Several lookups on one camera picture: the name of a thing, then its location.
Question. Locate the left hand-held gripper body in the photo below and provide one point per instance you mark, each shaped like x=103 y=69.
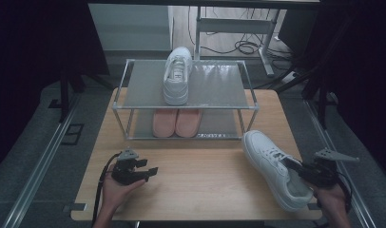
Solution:
x=126 y=172

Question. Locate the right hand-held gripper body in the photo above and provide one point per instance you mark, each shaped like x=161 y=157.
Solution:
x=322 y=172

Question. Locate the white sneaker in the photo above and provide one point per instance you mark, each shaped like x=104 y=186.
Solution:
x=270 y=164
x=177 y=82

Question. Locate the pink slipper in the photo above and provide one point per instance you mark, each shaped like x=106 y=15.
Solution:
x=164 y=125
x=188 y=125

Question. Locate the two-tier metal shoe rack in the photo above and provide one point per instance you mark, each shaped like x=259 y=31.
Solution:
x=219 y=85

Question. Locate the person's left hand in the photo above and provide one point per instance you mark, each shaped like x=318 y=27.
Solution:
x=118 y=193

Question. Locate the person's right hand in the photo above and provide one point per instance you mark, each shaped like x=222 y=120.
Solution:
x=330 y=199

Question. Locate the black metal stand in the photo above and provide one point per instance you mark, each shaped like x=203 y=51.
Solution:
x=322 y=101
x=64 y=95

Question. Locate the white power strip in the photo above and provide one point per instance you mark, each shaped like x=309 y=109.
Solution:
x=291 y=77

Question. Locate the dark curtain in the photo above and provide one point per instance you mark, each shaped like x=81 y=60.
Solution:
x=365 y=63
x=29 y=47

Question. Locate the white cabinet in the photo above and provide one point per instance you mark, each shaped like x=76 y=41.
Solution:
x=131 y=28

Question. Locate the aluminium floor rail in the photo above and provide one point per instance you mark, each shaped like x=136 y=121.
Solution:
x=365 y=202
x=39 y=164

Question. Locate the white desk frame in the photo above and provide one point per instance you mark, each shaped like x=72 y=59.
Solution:
x=235 y=26

